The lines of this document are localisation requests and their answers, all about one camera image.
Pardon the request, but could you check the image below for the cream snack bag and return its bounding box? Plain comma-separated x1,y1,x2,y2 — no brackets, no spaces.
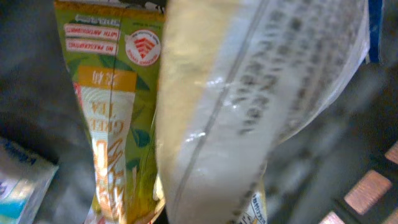
156,0,370,223

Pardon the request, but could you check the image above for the green tea carton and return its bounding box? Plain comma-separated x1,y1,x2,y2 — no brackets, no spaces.
54,1,165,223

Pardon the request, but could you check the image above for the Kleenex tissue pack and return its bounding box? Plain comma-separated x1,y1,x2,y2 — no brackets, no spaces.
1,138,58,224

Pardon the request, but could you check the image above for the grey plastic basket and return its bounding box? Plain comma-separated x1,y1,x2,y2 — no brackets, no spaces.
1,1,397,223

